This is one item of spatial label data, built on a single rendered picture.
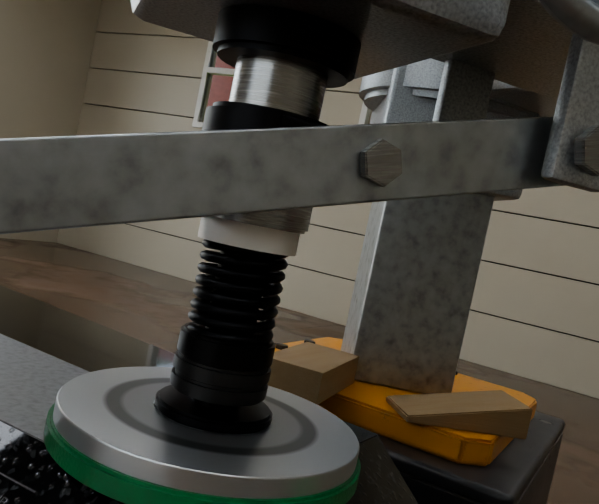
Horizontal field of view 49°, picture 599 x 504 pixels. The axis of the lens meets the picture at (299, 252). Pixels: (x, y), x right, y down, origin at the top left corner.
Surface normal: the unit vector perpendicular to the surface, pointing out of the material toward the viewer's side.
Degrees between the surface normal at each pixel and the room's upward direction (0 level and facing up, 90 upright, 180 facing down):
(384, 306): 90
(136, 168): 90
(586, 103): 90
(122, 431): 0
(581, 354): 90
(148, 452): 0
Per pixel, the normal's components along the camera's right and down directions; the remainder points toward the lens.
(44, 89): 0.85, 0.20
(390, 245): 0.02, 0.06
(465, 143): 0.36, 0.12
